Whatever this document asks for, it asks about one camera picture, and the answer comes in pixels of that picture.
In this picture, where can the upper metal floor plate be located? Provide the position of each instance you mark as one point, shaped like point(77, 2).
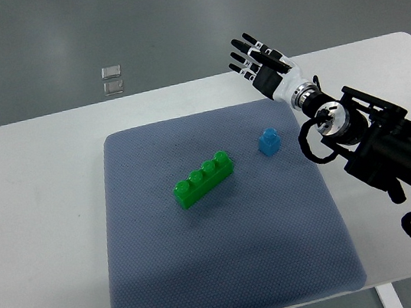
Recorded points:
point(111, 72)

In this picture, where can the blue grey mesh mat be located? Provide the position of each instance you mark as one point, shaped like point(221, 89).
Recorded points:
point(268, 236)

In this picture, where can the long green toy block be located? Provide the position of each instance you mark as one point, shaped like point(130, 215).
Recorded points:
point(201, 181)

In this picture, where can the white table leg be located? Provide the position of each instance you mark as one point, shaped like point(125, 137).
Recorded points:
point(388, 296)

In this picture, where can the small blue toy block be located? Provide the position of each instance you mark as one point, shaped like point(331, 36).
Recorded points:
point(269, 142)

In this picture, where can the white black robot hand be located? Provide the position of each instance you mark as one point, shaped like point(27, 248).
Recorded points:
point(272, 73)

